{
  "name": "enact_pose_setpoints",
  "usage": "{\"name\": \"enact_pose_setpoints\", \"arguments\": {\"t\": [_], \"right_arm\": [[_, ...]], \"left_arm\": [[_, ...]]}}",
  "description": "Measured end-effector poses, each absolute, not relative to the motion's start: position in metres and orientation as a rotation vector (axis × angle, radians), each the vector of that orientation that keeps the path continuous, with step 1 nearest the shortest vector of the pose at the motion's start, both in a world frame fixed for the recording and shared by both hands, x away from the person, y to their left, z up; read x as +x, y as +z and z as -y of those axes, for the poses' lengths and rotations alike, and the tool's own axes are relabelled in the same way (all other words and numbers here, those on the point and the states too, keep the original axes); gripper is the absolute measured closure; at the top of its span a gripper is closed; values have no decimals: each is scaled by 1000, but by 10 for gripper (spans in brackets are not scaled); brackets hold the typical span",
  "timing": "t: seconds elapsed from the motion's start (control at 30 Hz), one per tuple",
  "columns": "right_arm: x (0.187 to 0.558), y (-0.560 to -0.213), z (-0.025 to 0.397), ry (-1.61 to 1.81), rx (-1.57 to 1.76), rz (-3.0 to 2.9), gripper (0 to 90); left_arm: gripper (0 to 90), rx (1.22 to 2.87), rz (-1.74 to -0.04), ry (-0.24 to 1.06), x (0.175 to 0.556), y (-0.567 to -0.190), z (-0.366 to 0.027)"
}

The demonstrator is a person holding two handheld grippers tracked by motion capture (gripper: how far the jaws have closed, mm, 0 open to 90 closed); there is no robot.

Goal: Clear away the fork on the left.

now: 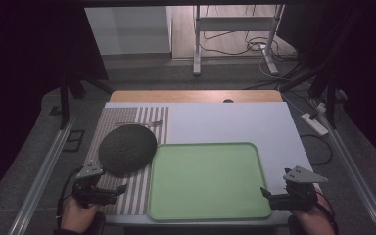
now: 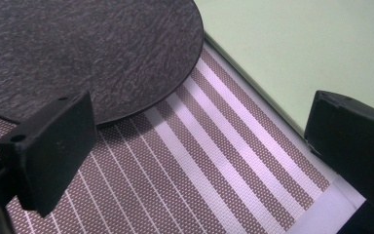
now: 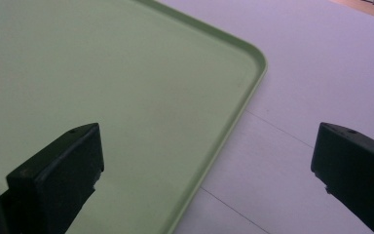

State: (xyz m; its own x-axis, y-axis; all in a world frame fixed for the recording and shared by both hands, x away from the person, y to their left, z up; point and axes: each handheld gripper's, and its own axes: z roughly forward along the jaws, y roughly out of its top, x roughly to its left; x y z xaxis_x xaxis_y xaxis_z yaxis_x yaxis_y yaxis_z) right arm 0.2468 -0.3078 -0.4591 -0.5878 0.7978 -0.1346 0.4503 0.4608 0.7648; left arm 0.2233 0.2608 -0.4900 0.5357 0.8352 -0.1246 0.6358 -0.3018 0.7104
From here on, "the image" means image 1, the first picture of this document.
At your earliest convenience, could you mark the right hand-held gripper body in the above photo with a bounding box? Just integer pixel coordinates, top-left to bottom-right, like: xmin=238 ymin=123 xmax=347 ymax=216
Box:
xmin=268 ymin=164 xmax=329 ymax=212

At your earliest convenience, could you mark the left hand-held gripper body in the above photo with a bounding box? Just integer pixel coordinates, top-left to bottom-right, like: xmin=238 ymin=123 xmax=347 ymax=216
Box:
xmin=71 ymin=164 xmax=118 ymax=210

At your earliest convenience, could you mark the person's left hand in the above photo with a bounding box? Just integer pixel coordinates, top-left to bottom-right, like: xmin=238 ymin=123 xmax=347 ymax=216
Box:
xmin=60 ymin=195 xmax=101 ymax=235

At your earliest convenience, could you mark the person's right hand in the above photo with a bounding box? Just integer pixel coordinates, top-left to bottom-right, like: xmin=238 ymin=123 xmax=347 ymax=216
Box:
xmin=289 ymin=188 xmax=336 ymax=235

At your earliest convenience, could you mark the grey striped placemat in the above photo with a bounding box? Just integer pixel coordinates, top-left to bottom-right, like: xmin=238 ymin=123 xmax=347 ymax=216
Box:
xmin=83 ymin=106 xmax=170 ymax=216

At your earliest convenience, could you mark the white power strip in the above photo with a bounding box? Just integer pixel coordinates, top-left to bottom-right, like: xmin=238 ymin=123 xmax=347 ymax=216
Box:
xmin=300 ymin=112 xmax=330 ymax=137

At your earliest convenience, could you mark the green plastic tray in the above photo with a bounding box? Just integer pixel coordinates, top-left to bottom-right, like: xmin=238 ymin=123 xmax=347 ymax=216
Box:
xmin=147 ymin=141 xmax=273 ymax=222

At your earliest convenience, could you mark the white table cover board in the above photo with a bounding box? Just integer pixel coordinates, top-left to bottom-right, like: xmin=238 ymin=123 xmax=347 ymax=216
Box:
xmin=103 ymin=101 xmax=315 ymax=227

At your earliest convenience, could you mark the wooden table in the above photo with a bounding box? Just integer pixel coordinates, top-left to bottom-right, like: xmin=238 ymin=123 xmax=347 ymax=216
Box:
xmin=109 ymin=89 xmax=284 ymax=104

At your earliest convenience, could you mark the white cabinet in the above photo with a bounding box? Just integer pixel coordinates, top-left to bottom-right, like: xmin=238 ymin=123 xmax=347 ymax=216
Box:
xmin=84 ymin=6 xmax=173 ymax=57

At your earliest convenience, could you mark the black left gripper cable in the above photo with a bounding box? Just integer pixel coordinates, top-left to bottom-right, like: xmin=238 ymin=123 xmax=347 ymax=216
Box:
xmin=56 ymin=166 xmax=84 ymax=229

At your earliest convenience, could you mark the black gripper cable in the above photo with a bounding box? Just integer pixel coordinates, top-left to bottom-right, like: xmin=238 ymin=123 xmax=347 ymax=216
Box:
xmin=56 ymin=166 xmax=84 ymax=229
xmin=314 ymin=190 xmax=340 ymax=235

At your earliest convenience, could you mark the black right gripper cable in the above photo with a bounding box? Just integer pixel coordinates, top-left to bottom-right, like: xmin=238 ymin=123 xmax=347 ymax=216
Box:
xmin=314 ymin=190 xmax=340 ymax=235

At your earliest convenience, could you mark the black floor cable loop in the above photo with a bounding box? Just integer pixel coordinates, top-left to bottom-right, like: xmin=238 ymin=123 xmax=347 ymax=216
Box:
xmin=300 ymin=133 xmax=334 ymax=166

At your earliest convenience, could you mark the aluminium floor rail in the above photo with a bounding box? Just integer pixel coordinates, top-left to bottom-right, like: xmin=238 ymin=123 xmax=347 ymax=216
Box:
xmin=312 ymin=106 xmax=376 ymax=235
xmin=7 ymin=117 xmax=76 ymax=235

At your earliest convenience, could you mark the black floor frame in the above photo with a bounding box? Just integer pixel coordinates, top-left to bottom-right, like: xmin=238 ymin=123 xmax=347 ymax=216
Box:
xmin=62 ymin=129 xmax=86 ymax=153

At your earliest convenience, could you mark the tangle of floor cables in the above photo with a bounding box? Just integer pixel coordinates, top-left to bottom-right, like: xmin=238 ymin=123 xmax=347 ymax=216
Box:
xmin=198 ymin=29 xmax=300 ymax=64

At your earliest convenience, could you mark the white desk frame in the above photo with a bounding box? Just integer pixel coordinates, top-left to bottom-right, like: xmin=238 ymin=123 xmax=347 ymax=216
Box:
xmin=192 ymin=4 xmax=286 ymax=77

